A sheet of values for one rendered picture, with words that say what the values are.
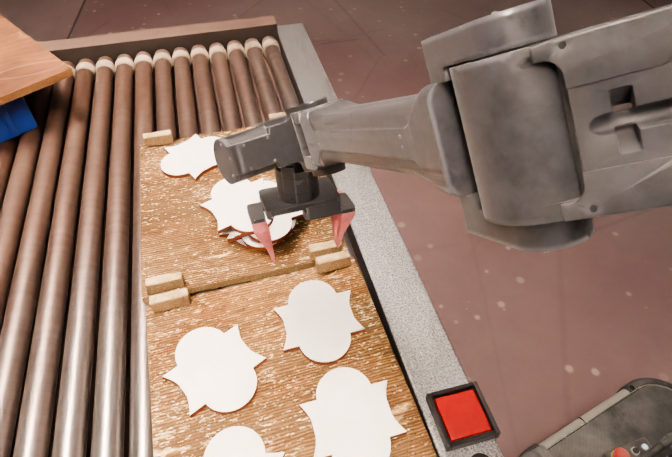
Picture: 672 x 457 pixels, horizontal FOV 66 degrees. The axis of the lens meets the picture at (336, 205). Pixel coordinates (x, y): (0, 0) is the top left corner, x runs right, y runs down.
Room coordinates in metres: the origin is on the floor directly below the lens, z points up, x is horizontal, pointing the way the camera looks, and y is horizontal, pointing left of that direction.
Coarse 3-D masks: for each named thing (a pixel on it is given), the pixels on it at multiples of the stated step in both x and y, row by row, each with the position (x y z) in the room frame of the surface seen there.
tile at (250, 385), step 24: (192, 336) 0.41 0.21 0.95; (216, 336) 0.41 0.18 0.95; (192, 360) 0.37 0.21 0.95; (216, 360) 0.37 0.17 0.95; (240, 360) 0.37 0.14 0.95; (264, 360) 0.37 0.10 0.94; (192, 384) 0.33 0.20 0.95; (216, 384) 0.33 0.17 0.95; (240, 384) 0.33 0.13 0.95; (192, 408) 0.30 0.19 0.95; (216, 408) 0.30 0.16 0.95; (240, 408) 0.30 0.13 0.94
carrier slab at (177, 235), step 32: (160, 160) 0.82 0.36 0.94; (160, 192) 0.73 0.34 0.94; (192, 192) 0.73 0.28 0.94; (160, 224) 0.64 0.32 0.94; (192, 224) 0.64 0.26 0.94; (320, 224) 0.64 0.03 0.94; (160, 256) 0.57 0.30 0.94; (192, 256) 0.57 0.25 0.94; (224, 256) 0.57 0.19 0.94; (256, 256) 0.57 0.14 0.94; (288, 256) 0.57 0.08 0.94; (192, 288) 0.50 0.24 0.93
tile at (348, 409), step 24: (336, 384) 0.33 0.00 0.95; (360, 384) 0.33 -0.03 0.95; (384, 384) 0.33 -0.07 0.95; (312, 408) 0.30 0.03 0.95; (336, 408) 0.30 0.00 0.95; (360, 408) 0.30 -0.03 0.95; (384, 408) 0.30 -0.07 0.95; (336, 432) 0.27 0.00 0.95; (360, 432) 0.27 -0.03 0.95; (384, 432) 0.27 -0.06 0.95; (336, 456) 0.24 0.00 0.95; (360, 456) 0.24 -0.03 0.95; (384, 456) 0.24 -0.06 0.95
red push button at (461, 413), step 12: (444, 396) 0.32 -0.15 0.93; (456, 396) 0.32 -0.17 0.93; (468, 396) 0.32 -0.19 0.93; (444, 408) 0.30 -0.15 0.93; (456, 408) 0.30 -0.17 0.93; (468, 408) 0.30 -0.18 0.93; (480, 408) 0.30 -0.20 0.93; (444, 420) 0.29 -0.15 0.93; (456, 420) 0.29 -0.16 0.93; (468, 420) 0.29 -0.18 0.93; (480, 420) 0.29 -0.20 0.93; (456, 432) 0.27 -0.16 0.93; (468, 432) 0.27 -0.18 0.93; (480, 432) 0.27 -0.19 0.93
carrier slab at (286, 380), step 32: (224, 288) 0.50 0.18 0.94; (256, 288) 0.50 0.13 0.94; (288, 288) 0.50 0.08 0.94; (352, 288) 0.50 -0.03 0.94; (160, 320) 0.44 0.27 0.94; (192, 320) 0.44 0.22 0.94; (224, 320) 0.44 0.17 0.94; (256, 320) 0.44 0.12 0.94; (160, 352) 0.39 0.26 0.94; (256, 352) 0.39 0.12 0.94; (288, 352) 0.39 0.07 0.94; (352, 352) 0.39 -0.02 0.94; (384, 352) 0.39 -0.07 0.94; (160, 384) 0.34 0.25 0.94; (288, 384) 0.34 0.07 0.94; (160, 416) 0.29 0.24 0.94; (224, 416) 0.29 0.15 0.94; (256, 416) 0.29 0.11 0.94; (288, 416) 0.29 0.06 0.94; (416, 416) 0.29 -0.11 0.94; (160, 448) 0.25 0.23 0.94; (192, 448) 0.25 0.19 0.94; (288, 448) 0.25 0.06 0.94; (416, 448) 0.25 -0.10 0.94
